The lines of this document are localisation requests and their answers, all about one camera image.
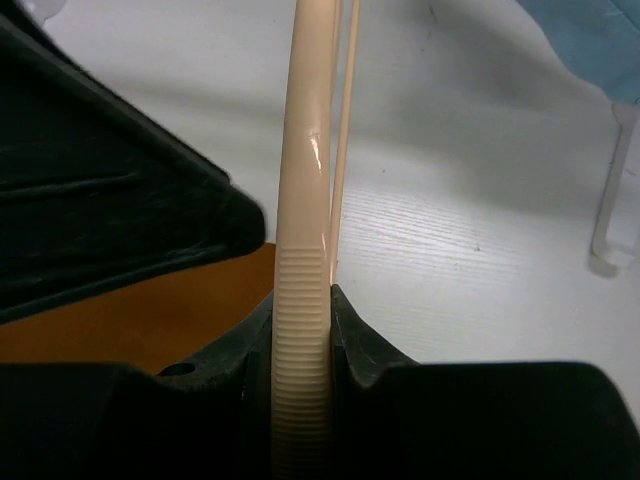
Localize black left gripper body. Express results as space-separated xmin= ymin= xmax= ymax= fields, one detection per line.
xmin=1 ymin=9 xmax=265 ymax=323

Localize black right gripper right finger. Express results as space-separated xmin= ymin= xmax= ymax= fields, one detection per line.
xmin=331 ymin=287 xmax=639 ymax=479

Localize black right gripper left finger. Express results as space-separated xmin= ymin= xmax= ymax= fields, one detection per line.
xmin=1 ymin=299 xmax=272 ymax=479

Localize brown trousers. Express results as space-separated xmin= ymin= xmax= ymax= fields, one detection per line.
xmin=1 ymin=243 xmax=275 ymax=373

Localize beige wooden hanger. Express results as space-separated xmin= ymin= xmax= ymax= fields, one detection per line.
xmin=271 ymin=1 xmax=361 ymax=479

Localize white metal clothes rack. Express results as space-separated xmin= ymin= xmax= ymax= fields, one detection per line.
xmin=591 ymin=104 xmax=639 ymax=269

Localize light blue towel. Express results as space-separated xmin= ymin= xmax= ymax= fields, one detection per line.
xmin=519 ymin=0 xmax=639 ymax=106

